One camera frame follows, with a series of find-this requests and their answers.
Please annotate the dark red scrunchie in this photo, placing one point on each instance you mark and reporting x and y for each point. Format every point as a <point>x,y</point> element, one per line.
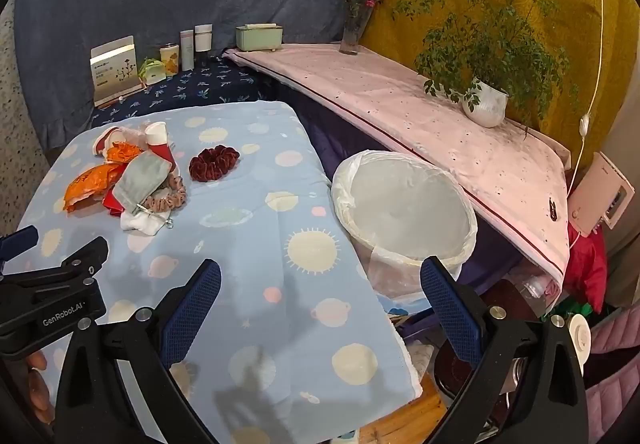
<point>202,166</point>

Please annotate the wooden board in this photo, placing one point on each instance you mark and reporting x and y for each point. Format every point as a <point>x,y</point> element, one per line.
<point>410,419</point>

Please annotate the orange snack packet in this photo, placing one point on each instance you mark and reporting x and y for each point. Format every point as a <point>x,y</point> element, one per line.
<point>90,184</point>

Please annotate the navy floral cloth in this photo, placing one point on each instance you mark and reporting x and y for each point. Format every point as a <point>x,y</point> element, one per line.
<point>200,86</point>

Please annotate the dark purple cloth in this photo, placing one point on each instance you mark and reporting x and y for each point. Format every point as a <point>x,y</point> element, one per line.
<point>320,123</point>

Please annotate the glass vase with pink flowers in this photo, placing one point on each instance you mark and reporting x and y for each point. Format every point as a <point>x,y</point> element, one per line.
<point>352,36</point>

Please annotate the white card box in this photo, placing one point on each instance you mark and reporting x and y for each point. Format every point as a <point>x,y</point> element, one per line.
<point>115,68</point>

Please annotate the yellow can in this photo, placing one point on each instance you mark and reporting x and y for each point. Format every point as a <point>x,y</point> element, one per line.
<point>170,59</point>

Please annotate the crushed red white paper cup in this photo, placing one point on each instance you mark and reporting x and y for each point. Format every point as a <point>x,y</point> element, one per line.
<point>107,139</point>

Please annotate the grey face mask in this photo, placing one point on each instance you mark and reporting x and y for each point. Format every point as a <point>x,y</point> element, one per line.
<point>142,176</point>

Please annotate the light blue planet print cloth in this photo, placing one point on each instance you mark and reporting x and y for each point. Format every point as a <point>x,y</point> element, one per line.
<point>240,234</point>

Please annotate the white pink tube bottle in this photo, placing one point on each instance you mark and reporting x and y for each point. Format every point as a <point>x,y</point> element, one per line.
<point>187,51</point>

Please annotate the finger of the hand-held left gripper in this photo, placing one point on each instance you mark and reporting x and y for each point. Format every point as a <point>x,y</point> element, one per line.
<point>17,246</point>
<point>70,266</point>

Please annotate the pink quilted cloth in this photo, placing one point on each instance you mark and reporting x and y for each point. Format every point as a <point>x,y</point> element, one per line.
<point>615,364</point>

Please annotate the person's left hand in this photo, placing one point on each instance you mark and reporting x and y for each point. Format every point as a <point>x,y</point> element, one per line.
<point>39,384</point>

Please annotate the pink speckled cloth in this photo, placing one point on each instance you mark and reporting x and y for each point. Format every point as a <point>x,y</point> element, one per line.
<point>380,98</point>

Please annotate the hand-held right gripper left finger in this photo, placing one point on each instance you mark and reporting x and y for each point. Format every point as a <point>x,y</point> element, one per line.
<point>192,306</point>

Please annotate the white round disc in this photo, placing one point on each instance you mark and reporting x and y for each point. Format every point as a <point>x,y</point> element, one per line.
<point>580,339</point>

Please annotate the green tissue box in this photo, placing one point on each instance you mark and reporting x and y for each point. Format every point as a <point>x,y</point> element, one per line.
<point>260,38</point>

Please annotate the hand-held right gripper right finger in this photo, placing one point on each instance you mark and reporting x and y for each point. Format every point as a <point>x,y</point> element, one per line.
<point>450,309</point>

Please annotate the pink white appliance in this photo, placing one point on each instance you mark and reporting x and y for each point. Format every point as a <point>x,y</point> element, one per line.
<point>595,199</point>

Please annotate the green tissue pack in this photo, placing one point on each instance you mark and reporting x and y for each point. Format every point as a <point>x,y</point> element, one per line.
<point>152,71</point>

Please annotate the bin with white liner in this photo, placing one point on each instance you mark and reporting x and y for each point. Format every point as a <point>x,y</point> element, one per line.
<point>405,209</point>

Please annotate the red cloth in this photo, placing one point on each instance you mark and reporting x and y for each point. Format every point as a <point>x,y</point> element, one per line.
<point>587,269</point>

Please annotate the clear plastic bag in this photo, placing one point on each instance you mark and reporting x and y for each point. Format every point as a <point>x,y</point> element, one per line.
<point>537,291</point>

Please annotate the white tissue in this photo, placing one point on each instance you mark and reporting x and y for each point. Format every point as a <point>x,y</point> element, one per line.
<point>140,223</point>

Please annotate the white jar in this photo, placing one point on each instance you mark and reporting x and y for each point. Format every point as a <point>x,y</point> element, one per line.
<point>203,38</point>

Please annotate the red paper piece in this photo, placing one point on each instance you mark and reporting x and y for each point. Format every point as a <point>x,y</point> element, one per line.
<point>112,201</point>

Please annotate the pink scrunchie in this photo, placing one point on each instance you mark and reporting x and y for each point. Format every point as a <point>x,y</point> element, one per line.
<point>172,199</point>

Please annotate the green plant in white pot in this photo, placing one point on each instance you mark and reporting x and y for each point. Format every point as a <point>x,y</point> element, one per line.
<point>487,101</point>

